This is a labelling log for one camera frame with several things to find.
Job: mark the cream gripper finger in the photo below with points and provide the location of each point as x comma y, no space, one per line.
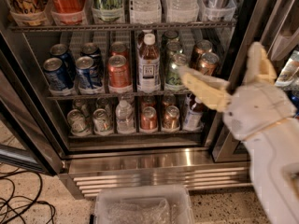
259,67
212,91

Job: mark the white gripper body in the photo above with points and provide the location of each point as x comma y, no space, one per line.
259,110

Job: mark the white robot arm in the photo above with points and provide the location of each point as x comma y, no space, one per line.
274,168

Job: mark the copper lacroix can front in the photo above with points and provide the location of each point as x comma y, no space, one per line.
208,63

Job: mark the copper lacroix can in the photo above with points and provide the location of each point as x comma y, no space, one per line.
208,63
199,48

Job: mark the tea bottle bottom shelf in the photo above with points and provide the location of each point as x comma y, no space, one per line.
193,112

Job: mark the green lacroix can front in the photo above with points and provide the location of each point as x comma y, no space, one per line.
172,78

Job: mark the copper lacroix can back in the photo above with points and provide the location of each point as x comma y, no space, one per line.
199,48

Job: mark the copper can bottom front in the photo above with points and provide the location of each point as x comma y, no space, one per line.
171,119

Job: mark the green lacroix can middle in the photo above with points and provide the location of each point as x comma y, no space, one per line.
172,47

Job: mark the orange can bottom front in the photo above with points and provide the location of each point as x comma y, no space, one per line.
148,123

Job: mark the green lacroix can back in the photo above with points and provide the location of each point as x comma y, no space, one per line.
169,35

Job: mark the orange soda can front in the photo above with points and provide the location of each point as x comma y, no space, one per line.
119,75

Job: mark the orange soda can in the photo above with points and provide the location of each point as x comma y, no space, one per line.
119,49
119,75

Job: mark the orange soda can back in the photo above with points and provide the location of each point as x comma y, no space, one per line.
119,49

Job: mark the blue pepsi can back right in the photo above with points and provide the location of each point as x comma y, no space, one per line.
92,50

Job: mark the blue pepsi can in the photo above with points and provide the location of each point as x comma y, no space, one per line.
55,71
63,52
89,79
92,50

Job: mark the blue pepsi can front right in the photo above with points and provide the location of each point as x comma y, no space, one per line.
89,79

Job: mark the silver can bottom far left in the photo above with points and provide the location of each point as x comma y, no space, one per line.
79,126

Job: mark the green lacroix can top shelf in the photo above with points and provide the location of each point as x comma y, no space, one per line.
108,10

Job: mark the stainless fridge base grille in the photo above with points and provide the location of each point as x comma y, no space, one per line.
192,168

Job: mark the blue pepsi can back left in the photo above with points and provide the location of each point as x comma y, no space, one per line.
63,52

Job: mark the blue pepsi can front left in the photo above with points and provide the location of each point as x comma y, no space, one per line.
55,71

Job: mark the red coca cola can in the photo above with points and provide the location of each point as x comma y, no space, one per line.
68,12

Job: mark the open fridge glass door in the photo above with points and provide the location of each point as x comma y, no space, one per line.
21,117

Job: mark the orange lacroix can top shelf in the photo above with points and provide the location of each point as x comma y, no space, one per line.
29,12

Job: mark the iced tea bottle front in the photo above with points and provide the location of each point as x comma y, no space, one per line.
149,65

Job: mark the iced tea bottle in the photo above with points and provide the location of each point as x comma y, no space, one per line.
149,65
140,38

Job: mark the iced tea bottle back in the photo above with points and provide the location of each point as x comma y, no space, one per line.
140,38

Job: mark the small water bottle bottom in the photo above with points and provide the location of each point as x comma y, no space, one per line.
125,117

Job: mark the clear water bottle right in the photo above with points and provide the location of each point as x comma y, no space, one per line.
181,10

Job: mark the clear water bottle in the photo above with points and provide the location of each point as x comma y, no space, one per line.
181,10
145,11

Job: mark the clear water bottle left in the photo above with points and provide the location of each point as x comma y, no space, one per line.
145,11

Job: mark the clear plastic bin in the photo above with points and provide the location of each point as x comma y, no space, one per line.
165,204

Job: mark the right fridge door frame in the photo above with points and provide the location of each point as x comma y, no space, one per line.
274,23

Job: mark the top wire shelf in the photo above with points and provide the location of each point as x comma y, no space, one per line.
122,26

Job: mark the wire shelf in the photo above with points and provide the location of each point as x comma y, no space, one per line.
122,26
111,95

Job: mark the middle wire shelf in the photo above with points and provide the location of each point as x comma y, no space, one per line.
111,95

